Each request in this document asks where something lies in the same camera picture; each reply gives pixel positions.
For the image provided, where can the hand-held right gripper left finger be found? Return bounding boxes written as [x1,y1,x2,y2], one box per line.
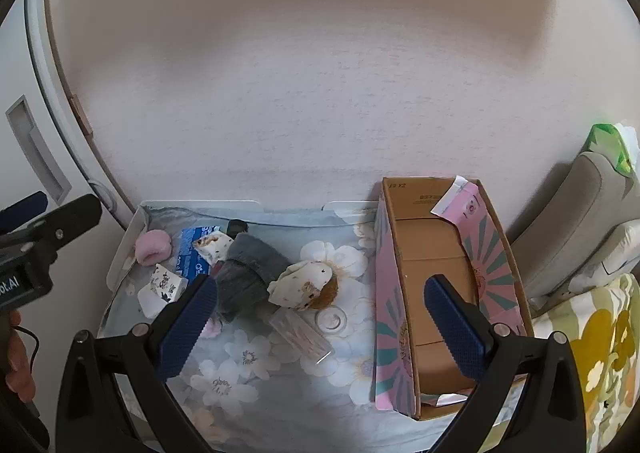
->
[55,275,221,453]

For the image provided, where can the thin black cable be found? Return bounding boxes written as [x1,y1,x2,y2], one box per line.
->
[10,325,41,384]

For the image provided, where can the green tissue pack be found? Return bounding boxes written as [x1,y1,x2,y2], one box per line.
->
[580,122,640,179]

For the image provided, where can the white curved frame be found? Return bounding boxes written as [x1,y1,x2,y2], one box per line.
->
[22,0,141,219]

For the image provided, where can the green yellow floral blanket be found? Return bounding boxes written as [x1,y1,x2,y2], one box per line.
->
[530,273,640,453]

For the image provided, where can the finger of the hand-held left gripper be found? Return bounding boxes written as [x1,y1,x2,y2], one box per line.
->
[0,193,103,254]
[0,190,50,234]

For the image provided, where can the grey knitted cloth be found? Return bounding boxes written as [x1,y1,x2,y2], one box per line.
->
[212,231,293,324]

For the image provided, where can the white patterned small box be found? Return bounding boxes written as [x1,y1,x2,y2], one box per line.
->
[137,263,188,319]

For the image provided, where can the clear cotton swab box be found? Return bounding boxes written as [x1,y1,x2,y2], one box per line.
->
[269,310,335,366]

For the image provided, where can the blue plastic packet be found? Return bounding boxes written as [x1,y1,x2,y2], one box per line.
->
[172,226,223,284]

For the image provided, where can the grey cushion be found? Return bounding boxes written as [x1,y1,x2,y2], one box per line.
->
[510,150,638,294]

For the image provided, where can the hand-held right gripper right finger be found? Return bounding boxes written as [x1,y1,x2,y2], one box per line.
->
[424,274,586,453]

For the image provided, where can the white cabinet door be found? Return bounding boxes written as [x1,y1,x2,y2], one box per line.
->
[0,0,126,234]

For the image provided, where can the person's left hand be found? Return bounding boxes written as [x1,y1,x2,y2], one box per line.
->
[0,310,38,404]

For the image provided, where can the pink printed cardboard box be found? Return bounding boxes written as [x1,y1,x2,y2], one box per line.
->
[374,176,535,421]

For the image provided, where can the white printed sock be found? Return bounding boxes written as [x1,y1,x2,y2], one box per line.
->
[267,260,336,310]
[192,230,236,266]

